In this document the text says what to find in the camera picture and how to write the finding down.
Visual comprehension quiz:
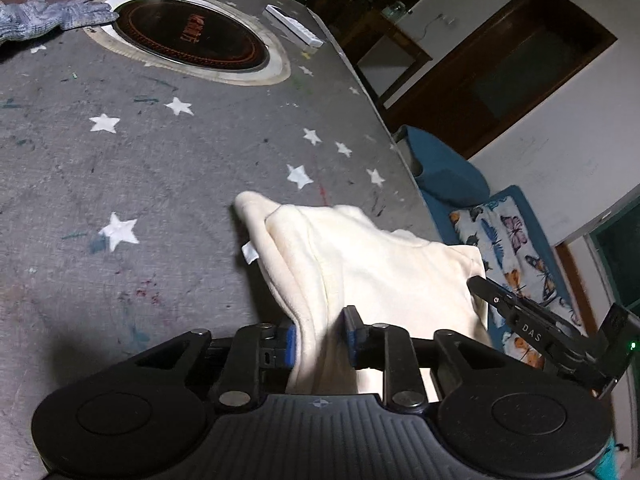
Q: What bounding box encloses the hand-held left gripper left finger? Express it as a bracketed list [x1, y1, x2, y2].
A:
[127, 322, 302, 411]

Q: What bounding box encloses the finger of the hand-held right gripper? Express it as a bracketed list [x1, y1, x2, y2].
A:
[466, 276, 561, 348]

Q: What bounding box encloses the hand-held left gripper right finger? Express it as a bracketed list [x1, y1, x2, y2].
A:
[342, 305, 508, 412]

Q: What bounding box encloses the cream fleece garment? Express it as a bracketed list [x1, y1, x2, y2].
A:
[234, 191, 492, 396]

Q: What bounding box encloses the butterfly print cloth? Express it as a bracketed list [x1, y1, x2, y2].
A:
[448, 199, 587, 372]

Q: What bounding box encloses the green framed window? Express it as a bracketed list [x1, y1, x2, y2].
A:
[587, 200, 640, 311]

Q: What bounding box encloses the person's teal clothing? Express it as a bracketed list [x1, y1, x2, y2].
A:
[592, 442, 623, 480]

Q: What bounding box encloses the blue sofa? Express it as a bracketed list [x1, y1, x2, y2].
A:
[392, 124, 596, 376]

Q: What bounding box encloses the grey star print tablecloth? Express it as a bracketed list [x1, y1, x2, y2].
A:
[0, 0, 446, 480]

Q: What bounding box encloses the wooden door with glass panel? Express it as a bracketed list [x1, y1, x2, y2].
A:
[384, 0, 619, 159]

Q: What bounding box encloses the white remote control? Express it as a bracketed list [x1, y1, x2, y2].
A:
[264, 4, 323, 50]

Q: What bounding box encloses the round black induction cooktop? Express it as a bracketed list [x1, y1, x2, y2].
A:
[85, 0, 292, 87]

